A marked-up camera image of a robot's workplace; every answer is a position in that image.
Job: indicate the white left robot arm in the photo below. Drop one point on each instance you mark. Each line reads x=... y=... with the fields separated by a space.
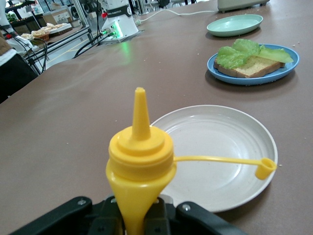
x=119 y=22

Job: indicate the beige and chrome toaster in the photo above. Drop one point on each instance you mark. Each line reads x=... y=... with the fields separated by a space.
x=239 y=5

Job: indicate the yellow squeeze bottle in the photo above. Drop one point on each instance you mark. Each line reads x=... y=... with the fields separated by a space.
x=141 y=151

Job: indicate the blue plate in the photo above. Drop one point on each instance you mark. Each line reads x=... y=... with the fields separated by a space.
x=244 y=80

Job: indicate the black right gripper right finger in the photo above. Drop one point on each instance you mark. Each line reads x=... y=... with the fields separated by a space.
x=185 y=220

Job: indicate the brown bread slice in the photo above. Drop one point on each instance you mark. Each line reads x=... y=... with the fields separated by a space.
x=254 y=66

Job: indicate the green lettuce leaf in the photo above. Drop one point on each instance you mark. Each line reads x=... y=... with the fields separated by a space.
x=230 y=57

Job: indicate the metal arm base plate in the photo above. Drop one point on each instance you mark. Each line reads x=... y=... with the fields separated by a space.
x=129 y=37

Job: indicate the pale green plate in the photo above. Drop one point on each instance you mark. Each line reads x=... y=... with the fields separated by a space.
x=234 y=24

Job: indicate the wooden pastry tray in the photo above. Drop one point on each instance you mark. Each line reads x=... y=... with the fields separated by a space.
x=58 y=27

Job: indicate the off-white plate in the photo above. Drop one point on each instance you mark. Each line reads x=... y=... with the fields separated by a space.
x=215 y=137

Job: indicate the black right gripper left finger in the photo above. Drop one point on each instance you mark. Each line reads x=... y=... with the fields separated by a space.
x=78 y=218

